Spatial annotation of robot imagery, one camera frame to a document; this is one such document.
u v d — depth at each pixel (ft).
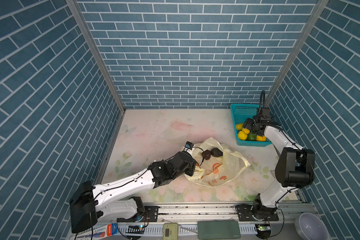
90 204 1.28
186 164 1.83
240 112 3.79
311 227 2.31
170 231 2.23
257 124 2.30
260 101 2.42
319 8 2.33
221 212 2.48
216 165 2.97
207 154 2.99
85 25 2.51
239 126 3.35
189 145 2.14
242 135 3.24
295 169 1.56
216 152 2.99
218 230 2.28
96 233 2.23
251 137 3.25
